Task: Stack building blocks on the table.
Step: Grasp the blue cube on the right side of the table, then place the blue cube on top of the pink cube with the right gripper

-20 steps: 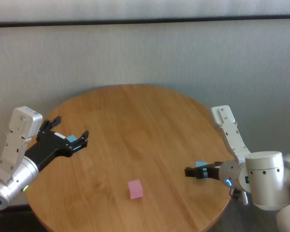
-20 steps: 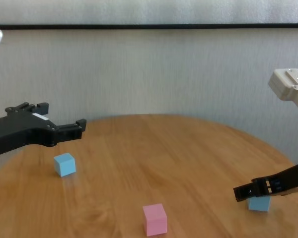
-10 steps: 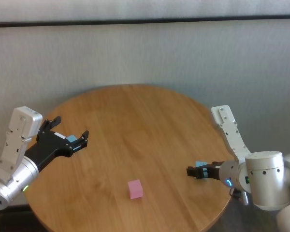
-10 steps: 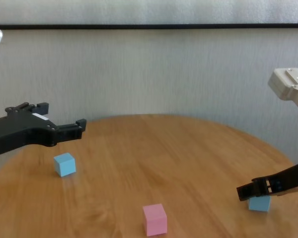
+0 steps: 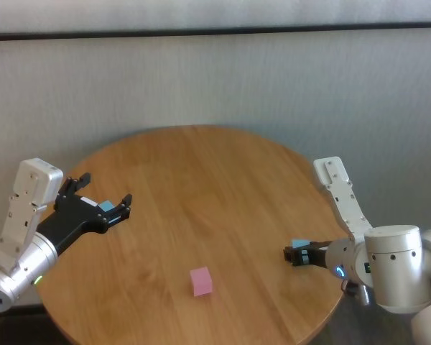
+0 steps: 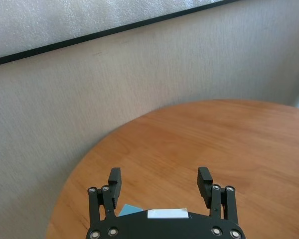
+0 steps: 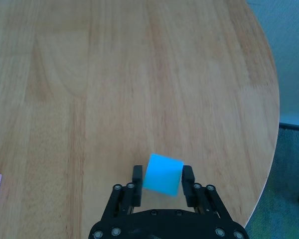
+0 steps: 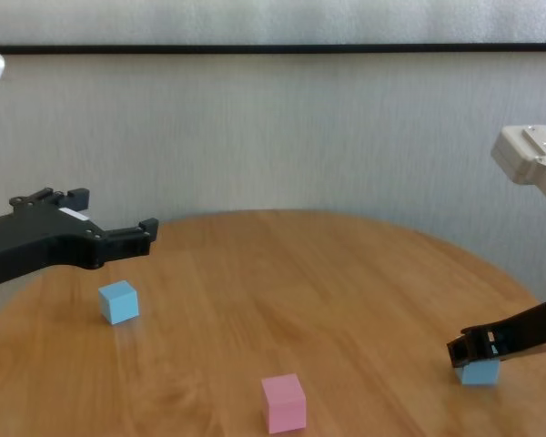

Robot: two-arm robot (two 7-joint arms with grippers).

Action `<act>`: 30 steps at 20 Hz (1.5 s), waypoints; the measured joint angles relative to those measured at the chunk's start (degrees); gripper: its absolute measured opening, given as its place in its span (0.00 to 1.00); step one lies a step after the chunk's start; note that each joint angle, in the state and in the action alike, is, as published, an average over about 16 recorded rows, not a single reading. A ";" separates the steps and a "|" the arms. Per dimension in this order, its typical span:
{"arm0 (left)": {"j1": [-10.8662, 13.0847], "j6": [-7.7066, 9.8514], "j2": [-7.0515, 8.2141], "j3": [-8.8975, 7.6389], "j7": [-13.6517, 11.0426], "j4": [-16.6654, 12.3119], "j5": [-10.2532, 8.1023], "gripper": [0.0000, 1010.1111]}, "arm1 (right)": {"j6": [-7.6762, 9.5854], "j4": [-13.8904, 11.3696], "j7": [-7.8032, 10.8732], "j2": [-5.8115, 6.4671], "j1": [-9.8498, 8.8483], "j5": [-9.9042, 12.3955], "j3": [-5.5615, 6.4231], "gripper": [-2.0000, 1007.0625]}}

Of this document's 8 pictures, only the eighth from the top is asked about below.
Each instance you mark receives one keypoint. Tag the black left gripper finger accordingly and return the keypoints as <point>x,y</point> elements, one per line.
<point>129,241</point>
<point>75,200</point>

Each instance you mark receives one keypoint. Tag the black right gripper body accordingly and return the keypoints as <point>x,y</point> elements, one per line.
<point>528,330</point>

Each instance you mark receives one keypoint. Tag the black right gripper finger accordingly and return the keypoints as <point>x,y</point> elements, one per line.
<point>473,350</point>
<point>475,330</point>

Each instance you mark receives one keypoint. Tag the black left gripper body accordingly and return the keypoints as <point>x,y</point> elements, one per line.
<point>36,241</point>

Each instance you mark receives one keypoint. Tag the blue cube block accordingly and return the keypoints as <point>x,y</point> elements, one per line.
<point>480,376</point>
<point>118,305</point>

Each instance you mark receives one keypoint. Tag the pink cube block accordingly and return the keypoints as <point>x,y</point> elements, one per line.
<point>283,407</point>

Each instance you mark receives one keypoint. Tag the black wall trim strip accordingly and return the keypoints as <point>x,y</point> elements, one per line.
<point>273,48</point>

